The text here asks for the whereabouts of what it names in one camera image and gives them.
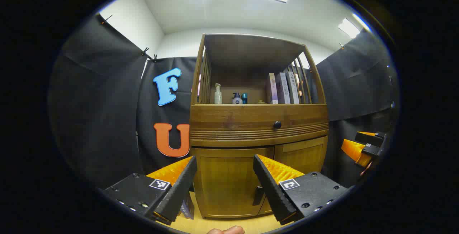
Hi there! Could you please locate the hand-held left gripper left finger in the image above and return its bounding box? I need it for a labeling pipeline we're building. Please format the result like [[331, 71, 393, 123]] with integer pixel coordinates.
[[102, 155, 198, 225]]

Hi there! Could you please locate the pink purple book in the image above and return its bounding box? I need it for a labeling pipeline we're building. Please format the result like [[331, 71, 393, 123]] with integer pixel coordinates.
[[267, 73, 279, 104]]

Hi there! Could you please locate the wooden shoe cabinet door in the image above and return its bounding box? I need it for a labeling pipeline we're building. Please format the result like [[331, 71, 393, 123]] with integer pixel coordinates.
[[261, 136, 328, 216], [195, 147, 275, 219]]

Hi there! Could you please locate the wooden double-door shoe cabinet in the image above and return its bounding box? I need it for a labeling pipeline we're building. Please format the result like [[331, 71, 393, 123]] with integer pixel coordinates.
[[189, 34, 329, 220]]

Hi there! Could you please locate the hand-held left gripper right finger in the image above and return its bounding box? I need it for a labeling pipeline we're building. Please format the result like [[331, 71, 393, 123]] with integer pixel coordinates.
[[253, 154, 349, 225]]

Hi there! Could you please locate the black backdrop cloth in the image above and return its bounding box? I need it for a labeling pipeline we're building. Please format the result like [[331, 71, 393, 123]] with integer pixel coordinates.
[[48, 13, 400, 191]]

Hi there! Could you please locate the blue book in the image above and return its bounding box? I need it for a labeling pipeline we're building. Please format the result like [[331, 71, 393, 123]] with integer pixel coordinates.
[[178, 190, 195, 220]]

